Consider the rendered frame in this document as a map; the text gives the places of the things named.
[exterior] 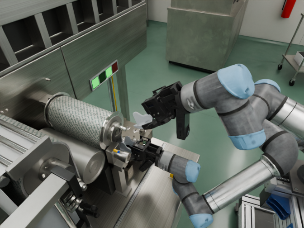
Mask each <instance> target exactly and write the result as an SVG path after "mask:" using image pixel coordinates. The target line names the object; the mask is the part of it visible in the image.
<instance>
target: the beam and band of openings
mask: <svg viewBox="0 0 304 228"><path fill-rule="evenodd" d="M143 3H145V1H144V0H0V76H2V75H4V74H5V73H7V72H9V71H11V70H13V69H15V68H17V67H19V66H21V65H23V64H25V63H27V62H29V61H31V60H33V59H35V58H37V57H39V56H41V55H43V54H45V53H47V52H49V51H51V50H53V49H55V48H57V47H59V46H61V45H63V44H65V43H67V42H69V41H71V40H73V39H75V38H77V37H79V36H80V35H82V34H84V33H86V32H88V31H90V30H92V29H94V28H96V27H98V26H100V25H102V24H104V23H106V22H108V21H110V20H112V19H114V18H116V17H118V16H120V15H122V14H124V13H126V12H128V11H129V10H131V9H133V8H135V7H137V6H139V5H141V4H143Z"/></svg>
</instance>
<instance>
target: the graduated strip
mask: <svg viewBox="0 0 304 228"><path fill-rule="evenodd" d="M166 145H167V144H165V143H163V144H162V146H161V147H163V150H164V148H165V146H166ZM153 167H154V164H153V165H151V166H150V167H149V168H148V169H147V171H146V172H145V174H144V176H143V177H142V179H141V180H140V182H139V184H138V186H137V187H136V189H135V191H134V192H133V194H132V196H131V197H130V199H129V201H128V202H127V204H126V205H125V207H124V209H123V211H122V212H121V214H120V216H119V217H118V219H117V221H116V222H115V224H114V226H113V227H112V228H119V226H120V224H121V222H122V220H123V219H124V217H125V215H126V214H127V212H128V210H129V209H130V207H131V205H132V203H133V202H134V200H135V198H136V197H137V195H138V193H139V191H140V189H141V188H142V186H143V184H144V183H145V181H146V179H147V178H148V176H149V174H150V172H151V171H152V169H153Z"/></svg>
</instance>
